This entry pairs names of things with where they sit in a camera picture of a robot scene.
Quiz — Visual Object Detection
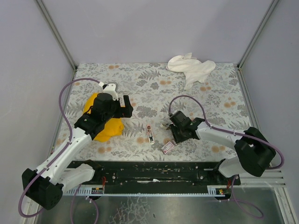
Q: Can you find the beige stapler magazine part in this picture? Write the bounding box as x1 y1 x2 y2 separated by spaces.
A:
161 123 170 130

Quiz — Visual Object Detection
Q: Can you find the white red staple box sleeve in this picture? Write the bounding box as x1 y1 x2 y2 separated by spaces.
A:
162 141 176 154

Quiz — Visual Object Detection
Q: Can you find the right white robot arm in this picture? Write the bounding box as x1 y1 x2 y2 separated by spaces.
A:
170 111 276 178

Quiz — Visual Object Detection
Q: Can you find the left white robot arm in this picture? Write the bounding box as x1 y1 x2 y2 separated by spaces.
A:
21 92 134 210

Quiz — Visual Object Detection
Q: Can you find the yellow folded cloth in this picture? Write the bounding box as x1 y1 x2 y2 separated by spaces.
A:
83 92 124 142

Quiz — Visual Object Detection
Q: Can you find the floral table mat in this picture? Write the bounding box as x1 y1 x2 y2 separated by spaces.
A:
54 63 251 161

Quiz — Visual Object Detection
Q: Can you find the white crumpled cloth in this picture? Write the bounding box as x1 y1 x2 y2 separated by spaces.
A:
166 53 216 90

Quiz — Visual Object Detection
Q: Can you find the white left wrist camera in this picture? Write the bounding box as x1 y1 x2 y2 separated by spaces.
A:
99 82 118 101

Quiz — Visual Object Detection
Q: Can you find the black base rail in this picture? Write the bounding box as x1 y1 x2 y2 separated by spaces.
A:
48 160 241 194

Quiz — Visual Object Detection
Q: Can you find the white slotted cable duct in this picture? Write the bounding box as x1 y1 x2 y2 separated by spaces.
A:
43 186 226 197

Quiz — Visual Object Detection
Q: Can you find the left aluminium frame post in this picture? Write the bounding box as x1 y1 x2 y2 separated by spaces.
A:
34 0 78 71

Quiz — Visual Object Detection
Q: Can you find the aluminium frame post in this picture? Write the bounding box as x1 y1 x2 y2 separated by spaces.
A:
237 0 281 69
34 0 78 71

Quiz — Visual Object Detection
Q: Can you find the right aluminium frame post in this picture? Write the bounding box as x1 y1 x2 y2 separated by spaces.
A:
237 0 281 69

